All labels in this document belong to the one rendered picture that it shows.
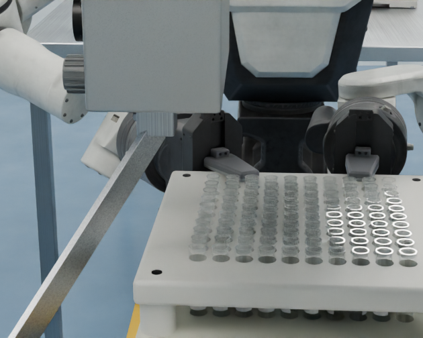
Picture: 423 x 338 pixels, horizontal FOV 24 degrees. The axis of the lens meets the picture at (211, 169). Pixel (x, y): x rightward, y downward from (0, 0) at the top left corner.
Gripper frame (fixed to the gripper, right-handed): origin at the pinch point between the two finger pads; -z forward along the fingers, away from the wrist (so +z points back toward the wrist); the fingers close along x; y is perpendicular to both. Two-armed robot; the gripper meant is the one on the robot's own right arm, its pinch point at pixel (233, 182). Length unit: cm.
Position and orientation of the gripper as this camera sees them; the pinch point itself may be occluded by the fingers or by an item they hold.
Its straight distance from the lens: 92.9
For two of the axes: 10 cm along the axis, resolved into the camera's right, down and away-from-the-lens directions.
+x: -0.1, 9.6, 2.9
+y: -8.7, 1.4, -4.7
